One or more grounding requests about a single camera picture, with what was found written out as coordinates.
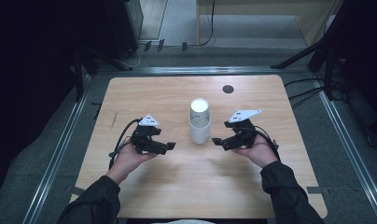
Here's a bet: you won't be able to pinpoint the black computer tower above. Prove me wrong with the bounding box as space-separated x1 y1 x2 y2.
103 0 144 61

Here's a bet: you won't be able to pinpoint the black hanging cable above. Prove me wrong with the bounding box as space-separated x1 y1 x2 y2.
198 0 216 48

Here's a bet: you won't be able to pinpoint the white floor cable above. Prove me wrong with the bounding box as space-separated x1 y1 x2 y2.
123 46 142 68

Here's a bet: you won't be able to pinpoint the left hand-held gripper black cable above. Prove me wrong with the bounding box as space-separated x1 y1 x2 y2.
107 118 143 171

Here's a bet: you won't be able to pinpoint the black floor cables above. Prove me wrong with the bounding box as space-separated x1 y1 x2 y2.
284 77 327 110

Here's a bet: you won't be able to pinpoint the black metal stand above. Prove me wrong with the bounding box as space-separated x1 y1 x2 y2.
72 43 133 102

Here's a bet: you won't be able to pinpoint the black tripod stand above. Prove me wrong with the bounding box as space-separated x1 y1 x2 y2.
270 0 344 101

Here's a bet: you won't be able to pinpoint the person's light garment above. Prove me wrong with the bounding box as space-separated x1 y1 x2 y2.
152 218 210 224

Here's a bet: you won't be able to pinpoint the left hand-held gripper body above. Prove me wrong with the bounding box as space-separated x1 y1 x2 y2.
130 114 161 156

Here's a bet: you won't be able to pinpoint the person's right hand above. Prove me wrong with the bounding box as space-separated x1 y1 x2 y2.
232 134 279 169

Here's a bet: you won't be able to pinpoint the light wooden cabinet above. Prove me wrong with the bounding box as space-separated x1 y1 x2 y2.
195 0 344 48

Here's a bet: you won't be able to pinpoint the hand-held gripper black cable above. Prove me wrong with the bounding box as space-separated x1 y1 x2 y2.
254 125 282 161
107 118 143 171

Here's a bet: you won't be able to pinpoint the person's left hand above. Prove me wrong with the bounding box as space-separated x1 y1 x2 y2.
106 143 158 186

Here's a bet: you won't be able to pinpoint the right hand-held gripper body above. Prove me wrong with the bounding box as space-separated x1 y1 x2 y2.
228 108 262 149

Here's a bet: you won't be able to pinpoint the grey tape strip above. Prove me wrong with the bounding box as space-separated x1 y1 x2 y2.
64 185 86 197
306 186 330 196

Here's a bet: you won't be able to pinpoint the metal floor rail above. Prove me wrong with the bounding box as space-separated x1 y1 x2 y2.
313 74 377 224
95 65 310 77
21 74 95 224

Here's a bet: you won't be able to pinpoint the right hand-held gripper black cable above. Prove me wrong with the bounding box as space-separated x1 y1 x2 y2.
254 125 282 161

